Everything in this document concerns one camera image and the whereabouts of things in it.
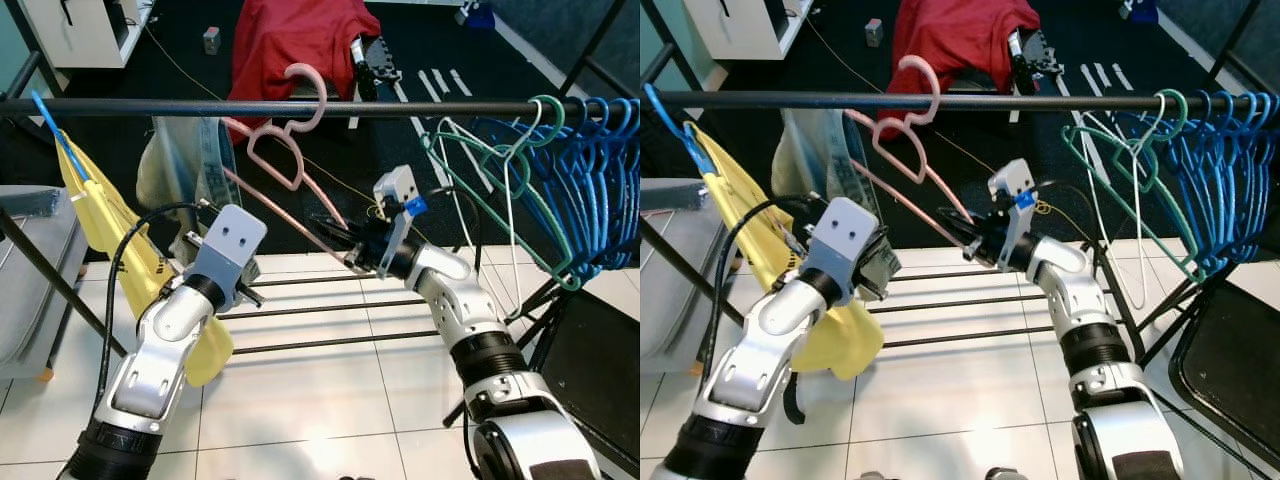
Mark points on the salmon pink hanger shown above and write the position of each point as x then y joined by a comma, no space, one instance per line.
935,90
322,100

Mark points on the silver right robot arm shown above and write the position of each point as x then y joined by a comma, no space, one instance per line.
470,310
1085,300

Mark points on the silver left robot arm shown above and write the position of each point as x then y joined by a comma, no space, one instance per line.
150,370
760,360

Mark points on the yellow t-shirt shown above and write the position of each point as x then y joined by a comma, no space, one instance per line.
100,220
740,210

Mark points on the black metal clothes rack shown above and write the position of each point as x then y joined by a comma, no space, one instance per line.
150,106
800,100

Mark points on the red cloth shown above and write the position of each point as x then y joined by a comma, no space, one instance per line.
290,40
950,40

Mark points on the small grey box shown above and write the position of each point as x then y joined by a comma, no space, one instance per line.
874,32
211,40

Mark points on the small blue box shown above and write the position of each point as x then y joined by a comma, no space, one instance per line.
480,16
1142,10

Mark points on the black folding chair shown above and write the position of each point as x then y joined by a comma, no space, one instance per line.
1230,350
600,360

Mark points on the white shelf unit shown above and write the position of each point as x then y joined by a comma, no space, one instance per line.
745,25
80,30

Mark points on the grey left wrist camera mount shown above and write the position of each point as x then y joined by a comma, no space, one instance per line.
225,250
840,240

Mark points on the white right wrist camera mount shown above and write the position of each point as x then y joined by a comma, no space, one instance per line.
1010,180
393,187

